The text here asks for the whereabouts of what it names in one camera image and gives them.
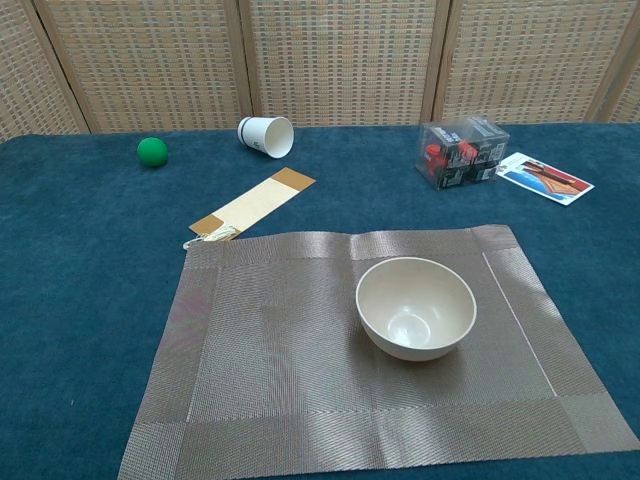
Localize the white brown paper bookmark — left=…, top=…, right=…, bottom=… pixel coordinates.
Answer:
left=182, top=167, right=317, bottom=251

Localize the beige bowl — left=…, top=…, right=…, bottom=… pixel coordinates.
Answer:
left=355, top=256, right=478, bottom=362

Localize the white paper cup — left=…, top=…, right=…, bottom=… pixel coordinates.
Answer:
left=237, top=116, right=295, bottom=160

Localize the brown woven placemat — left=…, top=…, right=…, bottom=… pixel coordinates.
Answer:
left=117, top=223, right=624, bottom=480

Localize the clear box with red toys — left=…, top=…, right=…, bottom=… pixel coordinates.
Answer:
left=414, top=115, right=511, bottom=192

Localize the woven wooden folding screen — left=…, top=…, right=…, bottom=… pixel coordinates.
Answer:
left=0, top=0, right=640, bottom=144

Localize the green ball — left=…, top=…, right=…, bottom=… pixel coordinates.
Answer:
left=137, top=136, right=170, bottom=169

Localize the printed picture card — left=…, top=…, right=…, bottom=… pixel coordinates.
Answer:
left=494, top=151, right=596, bottom=207

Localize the blue table cloth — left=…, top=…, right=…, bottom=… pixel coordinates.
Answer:
left=0, top=122, right=640, bottom=480

